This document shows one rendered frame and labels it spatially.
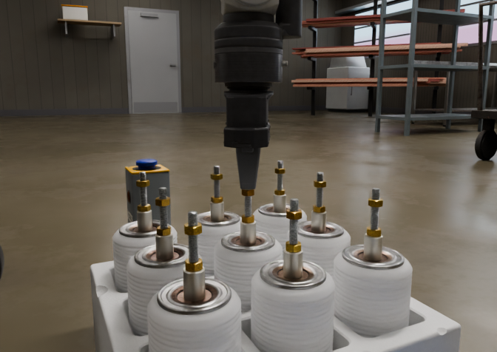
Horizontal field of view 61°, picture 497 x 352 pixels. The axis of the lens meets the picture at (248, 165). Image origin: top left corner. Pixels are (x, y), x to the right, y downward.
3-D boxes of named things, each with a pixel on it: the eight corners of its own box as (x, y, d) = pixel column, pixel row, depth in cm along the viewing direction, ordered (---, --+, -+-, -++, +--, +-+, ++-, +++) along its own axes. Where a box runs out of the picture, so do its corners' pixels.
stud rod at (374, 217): (377, 248, 53) (380, 189, 51) (368, 248, 53) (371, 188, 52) (376, 245, 54) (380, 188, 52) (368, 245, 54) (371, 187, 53)
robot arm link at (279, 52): (220, 137, 63) (220, 55, 61) (285, 137, 62) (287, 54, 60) (206, 148, 51) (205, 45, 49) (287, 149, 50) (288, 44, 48)
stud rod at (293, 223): (297, 265, 48) (299, 200, 46) (288, 265, 48) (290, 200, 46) (296, 261, 49) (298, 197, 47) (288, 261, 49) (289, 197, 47)
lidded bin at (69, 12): (88, 23, 822) (87, 9, 818) (89, 20, 787) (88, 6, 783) (62, 21, 804) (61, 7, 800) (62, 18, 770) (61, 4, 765)
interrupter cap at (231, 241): (251, 231, 64) (251, 227, 64) (286, 245, 58) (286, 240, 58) (210, 242, 59) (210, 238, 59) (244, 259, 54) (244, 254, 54)
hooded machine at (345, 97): (370, 112, 960) (373, 45, 935) (345, 112, 934) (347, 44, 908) (347, 110, 1035) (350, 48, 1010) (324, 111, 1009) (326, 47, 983)
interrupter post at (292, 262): (305, 280, 48) (306, 253, 47) (285, 282, 47) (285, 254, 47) (299, 271, 50) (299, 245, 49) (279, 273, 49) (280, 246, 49)
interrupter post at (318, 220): (319, 228, 66) (319, 208, 65) (329, 233, 64) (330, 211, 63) (307, 231, 64) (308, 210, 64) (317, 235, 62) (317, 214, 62)
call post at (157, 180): (138, 333, 81) (131, 174, 76) (132, 316, 87) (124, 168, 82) (174, 325, 84) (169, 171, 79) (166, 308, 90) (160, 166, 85)
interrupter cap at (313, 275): (336, 289, 45) (336, 282, 45) (268, 295, 44) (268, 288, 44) (313, 262, 53) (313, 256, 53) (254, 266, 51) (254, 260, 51)
